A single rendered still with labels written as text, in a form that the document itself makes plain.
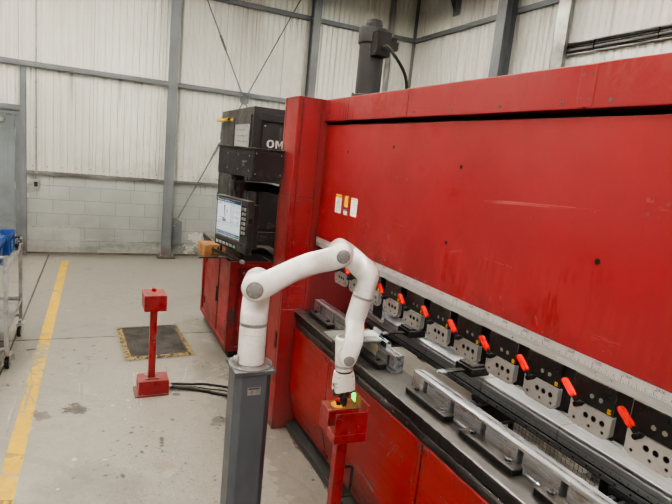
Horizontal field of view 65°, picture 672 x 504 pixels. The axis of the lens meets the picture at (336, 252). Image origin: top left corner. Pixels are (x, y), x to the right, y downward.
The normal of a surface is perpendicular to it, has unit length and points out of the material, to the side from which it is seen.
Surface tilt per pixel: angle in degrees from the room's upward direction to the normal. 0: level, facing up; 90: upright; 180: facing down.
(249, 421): 90
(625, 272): 90
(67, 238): 90
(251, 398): 90
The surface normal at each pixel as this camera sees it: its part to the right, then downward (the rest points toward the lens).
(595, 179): -0.90, -0.01
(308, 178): 0.43, 0.20
